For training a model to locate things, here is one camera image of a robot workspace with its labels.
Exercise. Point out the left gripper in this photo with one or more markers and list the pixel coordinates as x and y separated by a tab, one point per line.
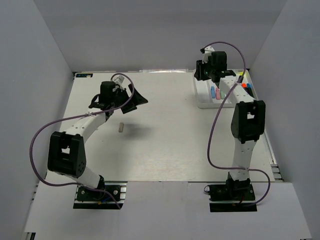
136	99

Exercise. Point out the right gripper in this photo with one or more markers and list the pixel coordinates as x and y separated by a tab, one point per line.
198	74

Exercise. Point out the blue stapler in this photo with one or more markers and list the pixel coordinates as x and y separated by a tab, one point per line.
213	92

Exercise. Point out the pink stapler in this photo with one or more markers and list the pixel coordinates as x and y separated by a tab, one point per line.
217	94

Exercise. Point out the green stapler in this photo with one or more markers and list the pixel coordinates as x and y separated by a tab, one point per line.
222	95

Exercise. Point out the blue highlighter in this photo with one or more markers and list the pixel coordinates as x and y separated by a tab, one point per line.
249	90

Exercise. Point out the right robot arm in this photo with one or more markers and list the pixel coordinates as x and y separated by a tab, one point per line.
248	120

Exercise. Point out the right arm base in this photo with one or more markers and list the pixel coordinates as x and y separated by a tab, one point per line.
233	196

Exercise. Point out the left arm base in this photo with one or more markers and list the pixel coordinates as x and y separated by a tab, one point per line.
86	199

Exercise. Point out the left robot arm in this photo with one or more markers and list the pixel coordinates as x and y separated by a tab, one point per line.
67	154

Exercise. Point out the beige eraser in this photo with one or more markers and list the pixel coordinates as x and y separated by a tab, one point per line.
121	127

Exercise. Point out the blue label sticker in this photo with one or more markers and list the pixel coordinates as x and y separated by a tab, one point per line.
84	75

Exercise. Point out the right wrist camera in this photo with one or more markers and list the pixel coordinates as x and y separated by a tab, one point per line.
206	52

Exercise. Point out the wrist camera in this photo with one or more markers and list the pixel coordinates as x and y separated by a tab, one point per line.
119	79
206	52

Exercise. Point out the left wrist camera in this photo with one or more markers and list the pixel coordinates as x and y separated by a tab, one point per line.
119	79

